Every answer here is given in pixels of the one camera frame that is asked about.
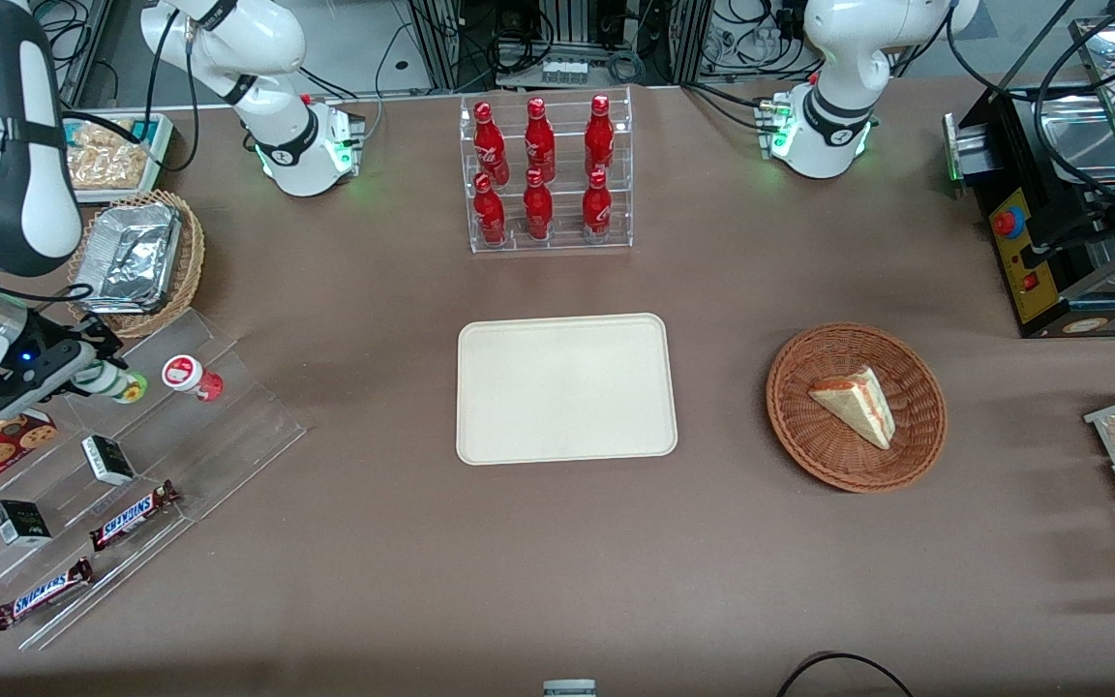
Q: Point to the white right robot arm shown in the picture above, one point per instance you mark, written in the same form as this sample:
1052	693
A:
272	44

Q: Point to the light oval wicker basket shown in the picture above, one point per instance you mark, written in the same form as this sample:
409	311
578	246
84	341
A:
192	252

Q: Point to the clear acrylic stepped stand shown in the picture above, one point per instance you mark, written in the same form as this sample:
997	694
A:
219	436

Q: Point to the brown round wicker basket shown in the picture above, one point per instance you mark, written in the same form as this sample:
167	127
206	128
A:
809	426

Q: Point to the teal snack packet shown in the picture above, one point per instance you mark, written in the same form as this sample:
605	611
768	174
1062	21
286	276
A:
144	130

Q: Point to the green-lid yogurt cup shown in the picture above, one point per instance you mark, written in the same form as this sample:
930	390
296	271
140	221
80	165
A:
122	385

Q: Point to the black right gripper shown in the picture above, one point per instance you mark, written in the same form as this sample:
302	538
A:
43	370

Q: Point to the white power strip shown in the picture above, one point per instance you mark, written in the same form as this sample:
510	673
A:
565	70

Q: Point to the silver foil containers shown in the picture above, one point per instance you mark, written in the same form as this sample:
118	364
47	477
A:
132	252

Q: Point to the snickers chocolate bar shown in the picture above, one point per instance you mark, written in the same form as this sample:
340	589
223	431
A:
43	593
132	516

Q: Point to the small grey device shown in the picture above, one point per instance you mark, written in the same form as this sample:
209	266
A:
569	688

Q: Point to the small black box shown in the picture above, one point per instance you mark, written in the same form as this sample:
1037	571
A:
108	460
20	523

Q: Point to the red-lid yogurt cup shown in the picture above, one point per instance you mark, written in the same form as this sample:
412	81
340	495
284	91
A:
185	374

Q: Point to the red cola bottle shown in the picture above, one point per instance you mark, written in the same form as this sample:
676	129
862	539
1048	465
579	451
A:
599	137
596	207
537	209
489	213
489	145
539	140

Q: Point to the clear acrylic bottle rack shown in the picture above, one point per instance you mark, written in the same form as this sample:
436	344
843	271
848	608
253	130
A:
562	242

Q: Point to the metal equipment rack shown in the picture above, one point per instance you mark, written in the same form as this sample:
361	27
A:
557	24

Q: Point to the white rectangular snack tray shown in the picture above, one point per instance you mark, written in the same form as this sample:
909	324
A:
163	160

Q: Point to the black metal machine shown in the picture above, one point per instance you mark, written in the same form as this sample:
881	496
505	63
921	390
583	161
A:
1051	252

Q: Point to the clear cracker bag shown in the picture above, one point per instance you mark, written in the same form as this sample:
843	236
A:
107	166
103	134

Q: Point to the wrapped triangle sandwich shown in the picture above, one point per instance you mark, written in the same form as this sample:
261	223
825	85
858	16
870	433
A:
858	405

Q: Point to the cream plastic tray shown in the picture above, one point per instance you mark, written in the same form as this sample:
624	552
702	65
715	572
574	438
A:
567	387

